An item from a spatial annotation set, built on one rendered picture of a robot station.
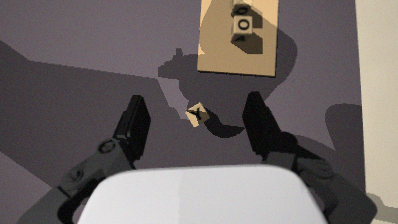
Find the beige block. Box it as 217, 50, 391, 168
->
230, 16, 253, 43
185, 103, 210, 127
231, 0, 253, 16

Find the tan flat mat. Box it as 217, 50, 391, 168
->
197, 0, 278, 76

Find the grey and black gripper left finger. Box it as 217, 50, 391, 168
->
16, 95, 151, 224

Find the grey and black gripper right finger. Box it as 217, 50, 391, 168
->
242, 91, 377, 224

